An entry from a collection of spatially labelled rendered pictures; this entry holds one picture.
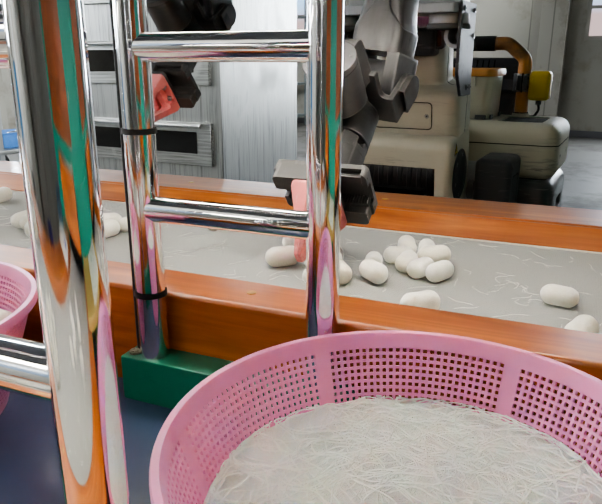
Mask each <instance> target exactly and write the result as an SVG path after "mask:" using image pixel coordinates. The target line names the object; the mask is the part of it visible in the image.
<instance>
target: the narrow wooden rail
mask: <svg viewBox="0 0 602 504"><path fill-rule="evenodd" d="M0 261H1V262H5V263H9V264H12V265H15V266H17V267H20V268H22V269H24V270H25V271H27V272H28V273H30V274H31V275H32V276H33V278H34V279H35V272H34V264H33V256H32V249H28V248H22V247H15V246H8V245H1V244H0ZM107 263H108V274H109V285H110V295H111V306H112V317H113V328H114V339H115V349H116V360H117V371H118V377H122V378H123V374H122V363H121V356H122V355H123V354H125V353H126V352H128V351H130V349H131V348H134V347H136V346H137V336H136V323H135V311H134V299H133V287H132V274H131V264H129V263H122V262H115V261H109V260H107ZM165 285H166V287H167V292H168V293H167V295H166V300H167V315H168V330H169V346H170V348H171V349H176V350H181V351H185V352H190V353H195V354H200V355H205V356H210V357H215V358H220V359H225V360H229V361H236V360H238V359H241V358H243V357H245V356H247V355H250V354H252V353H255V352H258V351H260V350H263V349H266V348H269V347H272V346H276V345H279V344H283V343H286V342H290V341H294V340H298V339H303V338H306V290H303V289H296V288H289V287H283V286H276V285H269V284H263V283H256V282H249V281H243V280H236V279H229V278H222V277H216V276H209V275H202V274H196V273H189V272H182V271H176V270H169V269H165ZM375 330H398V331H419V332H432V333H441V334H449V335H457V336H463V337H469V338H475V339H480V340H485V341H490V342H495V343H499V344H503V345H507V346H511V347H515V348H518V349H522V350H526V351H529V352H532V353H535V354H538V355H541V356H544V357H547V358H550V359H553V360H556V361H558V362H561V363H564V364H566V365H569V366H571V367H573V368H576V369H578V370H581V371H583V372H585V373H587V374H589V375H591V376H594V377H596V378H598V379H600V380H602V334H598V333H591V332H584V331H578V330H571V329H564V328H557V327H551V326H544V325H537V324H531V323H524V322H517V321H511V320H504V319H497V318H490V317H484V316H477V315H470V314H464V313H457V312H450V311H444V310H437V309H430V308H423V307H417V306H410V305H403V304H397V303H390V302H383V301H377V300H370V299H363V298H356V297H350V296H343V295H339V332H338V333H343V332H354V331H375ZM23 339H27V340H31V341H36V342H40V343H44V342H43V334H42V326H41V319H40V311H39V303H38V299H37V302H36V304H35V306H34V307H33V309H32V310H31V311H30V312H29V314H28V318H27V322H26V326H25V330H24V335H23Z"/></svg>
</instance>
